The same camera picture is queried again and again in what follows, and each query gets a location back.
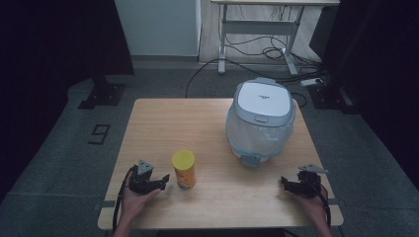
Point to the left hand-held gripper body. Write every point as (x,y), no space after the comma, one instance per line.
(142,184)

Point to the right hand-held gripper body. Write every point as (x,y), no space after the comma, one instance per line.
(309,186)

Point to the yellow-lidded snack can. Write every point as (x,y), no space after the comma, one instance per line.
(184,171)

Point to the white rice cooker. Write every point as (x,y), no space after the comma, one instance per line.
(263,105)

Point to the person's left hand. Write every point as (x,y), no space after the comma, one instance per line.
(136,202)

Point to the person's right hand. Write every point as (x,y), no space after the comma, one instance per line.
(311,207)

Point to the clear plastic bin liner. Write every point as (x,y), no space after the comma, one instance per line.
(250,138)

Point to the black stand base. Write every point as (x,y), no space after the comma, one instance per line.
(329,98)
(103,95)

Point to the white power strip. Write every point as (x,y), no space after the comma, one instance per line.
(312,81)

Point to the dark curtain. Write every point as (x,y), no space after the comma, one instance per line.
(385,65)
(49,49)

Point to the white cabinet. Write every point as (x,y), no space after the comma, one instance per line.
(158,26)

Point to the white-framed desk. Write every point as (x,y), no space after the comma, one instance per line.
(263,27)

